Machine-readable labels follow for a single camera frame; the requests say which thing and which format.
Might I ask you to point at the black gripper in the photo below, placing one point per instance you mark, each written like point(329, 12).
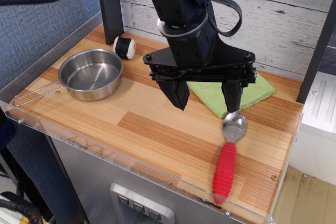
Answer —
point(196, 53)

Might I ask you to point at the red handled metal spoon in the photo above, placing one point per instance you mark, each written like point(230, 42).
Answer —
point(234, 128)

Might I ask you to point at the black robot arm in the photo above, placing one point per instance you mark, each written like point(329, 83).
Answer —
point(181, 13)

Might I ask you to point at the green folded cloth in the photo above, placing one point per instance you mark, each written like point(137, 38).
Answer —
point(210, 93)

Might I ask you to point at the small steel pan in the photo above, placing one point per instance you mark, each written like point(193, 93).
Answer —
point(89, 75)

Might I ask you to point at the white black sushi toy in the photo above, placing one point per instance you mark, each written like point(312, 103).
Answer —
point(124, 47)

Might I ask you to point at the clear acrylic table guard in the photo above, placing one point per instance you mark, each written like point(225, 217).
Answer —
point(137, 139)

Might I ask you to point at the white cabinet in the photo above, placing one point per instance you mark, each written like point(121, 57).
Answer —
point(313, 151)

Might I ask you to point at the grey button panel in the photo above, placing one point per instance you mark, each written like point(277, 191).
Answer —
point(132, 207)

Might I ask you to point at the steel toy kitchen cabinet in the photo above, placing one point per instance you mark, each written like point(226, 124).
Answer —
point(92, 167)

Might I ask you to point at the dark right frame post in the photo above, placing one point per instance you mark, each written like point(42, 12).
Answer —
point(316, 59)

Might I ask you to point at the dark frame post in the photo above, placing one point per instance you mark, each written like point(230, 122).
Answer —
point(112, 19)
point(316, 59)

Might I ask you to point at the dark left frame post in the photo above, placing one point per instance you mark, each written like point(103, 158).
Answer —
point(112, 19)

